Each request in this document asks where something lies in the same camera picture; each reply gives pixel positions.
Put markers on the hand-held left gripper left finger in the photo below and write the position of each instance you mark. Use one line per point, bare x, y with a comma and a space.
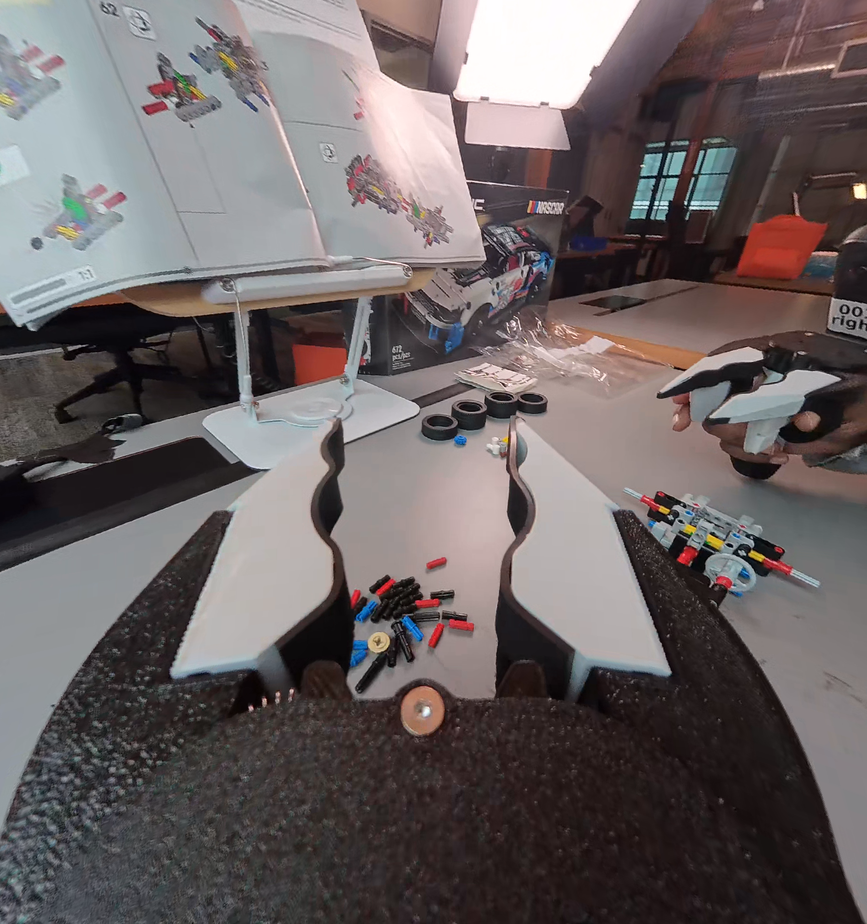
260, 577

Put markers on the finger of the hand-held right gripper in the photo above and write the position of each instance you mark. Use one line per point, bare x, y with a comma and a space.
773, 397
715, 368

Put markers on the shiny sticker sheet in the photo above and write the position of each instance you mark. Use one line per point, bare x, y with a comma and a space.
495, 379

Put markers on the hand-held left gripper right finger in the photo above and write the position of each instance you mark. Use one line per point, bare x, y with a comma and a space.
585, 577

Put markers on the orange beanbag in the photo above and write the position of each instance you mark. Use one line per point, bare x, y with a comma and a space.
780, 249

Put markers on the white book stand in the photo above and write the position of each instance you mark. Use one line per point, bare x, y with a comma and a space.
275, 440

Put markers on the clear plastic bags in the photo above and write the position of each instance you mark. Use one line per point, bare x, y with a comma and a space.
592, 361

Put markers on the orange box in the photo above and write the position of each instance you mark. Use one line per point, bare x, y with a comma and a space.
318, 364

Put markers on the black rubber toy tire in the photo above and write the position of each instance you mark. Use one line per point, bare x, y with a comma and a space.
461, 419
493, 408
524, 406
430, 429

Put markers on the tan round toy piece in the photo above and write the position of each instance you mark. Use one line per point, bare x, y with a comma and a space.
380, 642

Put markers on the cluster of yellow white pieces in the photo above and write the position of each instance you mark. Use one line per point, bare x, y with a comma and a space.
495, 446

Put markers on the large bright light panel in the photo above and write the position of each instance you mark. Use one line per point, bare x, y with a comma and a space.
542, 50

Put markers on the building instruction booklet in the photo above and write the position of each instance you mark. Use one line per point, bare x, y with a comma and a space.
188, 144

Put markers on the dark framed window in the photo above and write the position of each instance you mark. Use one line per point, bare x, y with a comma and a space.
682, 180

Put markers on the grey table with cutout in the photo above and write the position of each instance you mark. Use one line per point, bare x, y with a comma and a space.
729, 310

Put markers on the grey desk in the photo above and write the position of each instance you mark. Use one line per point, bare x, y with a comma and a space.
419, 505

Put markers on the person's right hand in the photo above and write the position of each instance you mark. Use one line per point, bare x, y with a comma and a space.
837, 426

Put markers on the pile of coloured toy pins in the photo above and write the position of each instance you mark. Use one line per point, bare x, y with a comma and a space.
404, 592

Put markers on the black lego chassis with steering wheel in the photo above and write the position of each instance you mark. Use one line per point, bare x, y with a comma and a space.
729, 548

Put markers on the black toy car set box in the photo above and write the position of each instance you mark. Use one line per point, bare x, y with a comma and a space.
506, 274

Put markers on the black office chair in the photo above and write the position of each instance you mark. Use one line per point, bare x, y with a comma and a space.
116, 336

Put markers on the small white light panel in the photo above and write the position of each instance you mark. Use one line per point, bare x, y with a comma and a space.
516, 126

